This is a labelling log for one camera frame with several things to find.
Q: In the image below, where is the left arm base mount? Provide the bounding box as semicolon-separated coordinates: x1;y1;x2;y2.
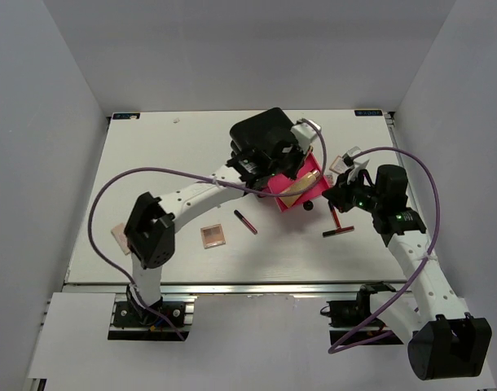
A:
108;297;194;342

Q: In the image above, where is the blue corner label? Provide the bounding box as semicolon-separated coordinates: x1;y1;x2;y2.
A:
354;109;383;116
111;112;140;121

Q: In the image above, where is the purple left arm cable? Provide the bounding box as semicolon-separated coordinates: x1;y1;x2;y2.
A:
88;118;329;341

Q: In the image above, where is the four-colour eyeshadow palette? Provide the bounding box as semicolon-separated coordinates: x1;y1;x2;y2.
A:
200;224;226;249

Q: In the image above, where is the pink blush palette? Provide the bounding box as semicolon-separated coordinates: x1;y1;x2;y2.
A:
111;223;130;255

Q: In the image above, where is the red lip gloss upright tube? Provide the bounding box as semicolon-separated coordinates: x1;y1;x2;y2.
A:
328;201;341;229

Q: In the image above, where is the black drawer organizer cabinet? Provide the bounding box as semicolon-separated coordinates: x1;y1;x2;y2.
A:
229;108;297;165

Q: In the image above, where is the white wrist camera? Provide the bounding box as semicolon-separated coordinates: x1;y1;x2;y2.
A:
291;118;321;148
342;147;369;184

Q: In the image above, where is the floral pink palette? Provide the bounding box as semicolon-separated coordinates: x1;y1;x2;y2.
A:
324;174;334;186

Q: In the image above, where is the gold-capped beige foundation tube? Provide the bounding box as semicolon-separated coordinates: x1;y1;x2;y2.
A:
279;169;320;208

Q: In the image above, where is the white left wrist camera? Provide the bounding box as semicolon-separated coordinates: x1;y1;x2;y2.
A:
291;118;321;148

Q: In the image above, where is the right blue corner label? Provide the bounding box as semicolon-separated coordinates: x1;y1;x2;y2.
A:
354;109;383;116

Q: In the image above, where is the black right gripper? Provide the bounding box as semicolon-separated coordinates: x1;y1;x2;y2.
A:
322;168;383;214

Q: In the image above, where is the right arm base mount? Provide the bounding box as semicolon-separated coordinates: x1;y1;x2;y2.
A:
319;282;402;347

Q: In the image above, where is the aluminium table front rail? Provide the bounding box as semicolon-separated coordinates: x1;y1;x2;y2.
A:
64;280;412;297

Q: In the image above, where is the small palette near right arm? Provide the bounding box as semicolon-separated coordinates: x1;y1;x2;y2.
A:
329;156;349;175

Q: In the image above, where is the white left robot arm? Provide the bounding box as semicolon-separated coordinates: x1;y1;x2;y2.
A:
124;123;320;325

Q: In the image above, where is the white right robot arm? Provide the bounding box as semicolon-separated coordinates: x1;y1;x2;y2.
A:
323;165;492;380

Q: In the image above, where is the left blue corner label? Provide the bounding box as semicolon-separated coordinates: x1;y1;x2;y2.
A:
111;112;140;121

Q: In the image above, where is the dark red lip gloss tube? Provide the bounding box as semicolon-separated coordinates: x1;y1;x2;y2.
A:
322;226;354;238

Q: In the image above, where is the pink top drawer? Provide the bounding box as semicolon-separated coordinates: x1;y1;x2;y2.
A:
267;153;330;212

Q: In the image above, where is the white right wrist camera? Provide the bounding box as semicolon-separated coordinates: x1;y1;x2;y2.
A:
342;147;369;184

